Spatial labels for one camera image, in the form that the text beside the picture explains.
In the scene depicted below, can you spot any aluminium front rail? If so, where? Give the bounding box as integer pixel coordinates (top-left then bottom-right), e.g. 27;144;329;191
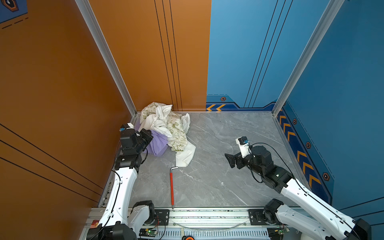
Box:
79;206;343;240

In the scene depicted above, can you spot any white cloth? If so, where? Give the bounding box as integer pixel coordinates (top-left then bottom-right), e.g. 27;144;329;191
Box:
138;103;197;168

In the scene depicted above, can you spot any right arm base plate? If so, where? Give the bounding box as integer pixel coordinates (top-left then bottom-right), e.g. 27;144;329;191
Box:
248;209;268;226

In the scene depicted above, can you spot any green patterned cloth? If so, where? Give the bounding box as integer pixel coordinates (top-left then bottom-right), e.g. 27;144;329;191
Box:
140;101;191;152

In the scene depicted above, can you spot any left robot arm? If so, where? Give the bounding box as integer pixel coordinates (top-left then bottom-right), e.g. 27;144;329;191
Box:
86;123;155;240

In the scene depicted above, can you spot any right aluminium corner post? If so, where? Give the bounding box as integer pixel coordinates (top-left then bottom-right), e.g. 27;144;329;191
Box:
272;0;345;117

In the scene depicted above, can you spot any red box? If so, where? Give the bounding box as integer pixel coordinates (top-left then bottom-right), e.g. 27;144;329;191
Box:
90;220;99;229

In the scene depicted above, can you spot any right circuit board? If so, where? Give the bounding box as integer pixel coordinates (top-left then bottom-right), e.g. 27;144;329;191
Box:
267;227;290;240

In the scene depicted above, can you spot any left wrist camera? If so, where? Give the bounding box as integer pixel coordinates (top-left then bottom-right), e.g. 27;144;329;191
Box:
120;123;135;132

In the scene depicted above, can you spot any purple cloth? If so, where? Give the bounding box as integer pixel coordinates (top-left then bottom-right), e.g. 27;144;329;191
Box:
134;123;168;157

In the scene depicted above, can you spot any green circuit board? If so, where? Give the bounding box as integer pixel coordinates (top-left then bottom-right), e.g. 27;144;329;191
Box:
139;229;159;239

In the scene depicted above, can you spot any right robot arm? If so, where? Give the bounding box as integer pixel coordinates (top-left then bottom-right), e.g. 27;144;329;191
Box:
225;144;372;240

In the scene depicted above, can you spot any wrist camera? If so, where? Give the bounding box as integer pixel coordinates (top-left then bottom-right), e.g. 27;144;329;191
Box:
236;136;251;158
120;123;135;132

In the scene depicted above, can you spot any red handled hex key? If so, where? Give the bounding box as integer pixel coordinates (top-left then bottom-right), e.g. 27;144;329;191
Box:
170;167;179;209

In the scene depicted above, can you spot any left aluminium corner post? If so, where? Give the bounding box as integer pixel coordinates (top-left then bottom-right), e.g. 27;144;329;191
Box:
75;0;138;118

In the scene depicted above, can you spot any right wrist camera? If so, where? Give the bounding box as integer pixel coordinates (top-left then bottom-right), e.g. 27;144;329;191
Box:
236;136;251;158

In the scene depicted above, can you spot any aluminium corner post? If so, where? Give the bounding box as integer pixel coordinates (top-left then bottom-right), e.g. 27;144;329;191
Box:
272;0;345;117
75;0;138;118

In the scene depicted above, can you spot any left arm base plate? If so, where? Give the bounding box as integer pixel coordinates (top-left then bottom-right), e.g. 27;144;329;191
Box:
144;209;170;226

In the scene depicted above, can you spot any orange black round object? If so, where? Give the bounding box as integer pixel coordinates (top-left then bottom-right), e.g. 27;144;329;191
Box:
182;236;195;240

